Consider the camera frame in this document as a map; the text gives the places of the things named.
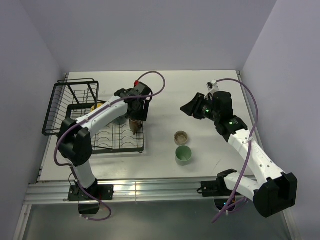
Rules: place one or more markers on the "light green cup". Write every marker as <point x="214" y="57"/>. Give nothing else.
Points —
<point x="183" y="155"/>

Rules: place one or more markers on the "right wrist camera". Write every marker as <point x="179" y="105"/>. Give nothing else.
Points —
<point x="212" y="87"/>

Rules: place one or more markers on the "grey-blue ceramic mug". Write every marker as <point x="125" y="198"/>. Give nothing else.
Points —
<point x="120" y="121"/>

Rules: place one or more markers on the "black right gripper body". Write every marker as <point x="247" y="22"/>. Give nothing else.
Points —
<point x="205" y="109"/>

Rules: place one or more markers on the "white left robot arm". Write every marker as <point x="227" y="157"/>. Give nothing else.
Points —
<point x="75" y="136"/>

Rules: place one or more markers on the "aluminium mounting rail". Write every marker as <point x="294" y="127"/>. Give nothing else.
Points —
<point x="150" y="190"/>

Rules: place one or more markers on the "yellow mug black handle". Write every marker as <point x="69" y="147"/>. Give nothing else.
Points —
<point x="95" y="106"/>

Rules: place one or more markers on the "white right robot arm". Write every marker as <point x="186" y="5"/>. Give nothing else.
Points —
<point x="273" y="190"/>

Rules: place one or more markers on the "beige speckled cup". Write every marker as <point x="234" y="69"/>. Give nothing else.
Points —
<point x="181" y="138"/>

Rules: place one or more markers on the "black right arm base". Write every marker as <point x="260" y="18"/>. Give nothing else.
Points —
<point x="216" y="188"/>

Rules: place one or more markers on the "black wire dish rack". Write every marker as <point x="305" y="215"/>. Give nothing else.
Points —
<point x="74" y="99"/>

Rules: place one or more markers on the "black box under rail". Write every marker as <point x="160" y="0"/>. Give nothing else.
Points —
<point x="88" y="208"/>

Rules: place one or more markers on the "brown mug black inside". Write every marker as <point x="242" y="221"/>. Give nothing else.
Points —
<point x="135" y="126"/>

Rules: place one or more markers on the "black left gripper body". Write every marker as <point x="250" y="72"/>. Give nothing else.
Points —
<point x="140" y="114"/>

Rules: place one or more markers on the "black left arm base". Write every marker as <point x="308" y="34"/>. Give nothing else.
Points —
<point x="103" y="192"/>

